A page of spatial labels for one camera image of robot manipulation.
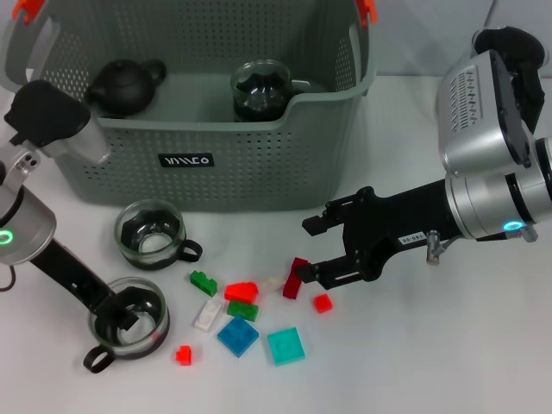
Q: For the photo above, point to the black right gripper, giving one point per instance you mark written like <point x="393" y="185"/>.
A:
<point x="401" y="215"/>

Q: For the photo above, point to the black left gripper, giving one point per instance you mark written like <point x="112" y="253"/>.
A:
<point x="69" y="274"/>

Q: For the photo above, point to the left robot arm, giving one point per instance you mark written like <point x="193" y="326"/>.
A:
<point x="26" y="220"/>

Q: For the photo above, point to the grey perforated storage basket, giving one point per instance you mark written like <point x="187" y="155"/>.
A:
<point x="259" y="172"/>

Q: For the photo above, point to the dark red long brick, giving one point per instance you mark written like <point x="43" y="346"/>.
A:
<point x="291" y="284"/>

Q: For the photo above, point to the small red brick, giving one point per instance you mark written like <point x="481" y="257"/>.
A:
<point x="322" y="303"/>
<point x="183" y="355"/>

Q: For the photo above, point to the white thick brick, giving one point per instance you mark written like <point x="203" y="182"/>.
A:
<point x="271" y="284"/>

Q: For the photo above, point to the white flat plate brick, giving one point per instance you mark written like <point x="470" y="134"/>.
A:
<point x="207" y="318"/>

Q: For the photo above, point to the green stepped brick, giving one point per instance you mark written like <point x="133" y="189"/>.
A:
<point x="202" y="282"/>

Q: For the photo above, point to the bright red sloped brick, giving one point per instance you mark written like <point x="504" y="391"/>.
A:
<point x="239" y="292"/>

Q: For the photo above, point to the green rectangular brick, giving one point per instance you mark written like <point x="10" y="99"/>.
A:
<point x="243" y="310"/>

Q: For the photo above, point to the teal square brick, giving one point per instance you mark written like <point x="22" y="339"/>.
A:
<point x="286" y="347"/>

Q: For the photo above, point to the blue square brick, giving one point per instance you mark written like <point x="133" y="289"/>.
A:
<point x="237" y="336"/>

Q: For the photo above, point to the black clay teapot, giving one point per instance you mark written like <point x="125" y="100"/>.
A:
<point x="121" y="88"/>

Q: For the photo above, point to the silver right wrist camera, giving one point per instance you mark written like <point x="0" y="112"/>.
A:
<point x="474" y="112"/>

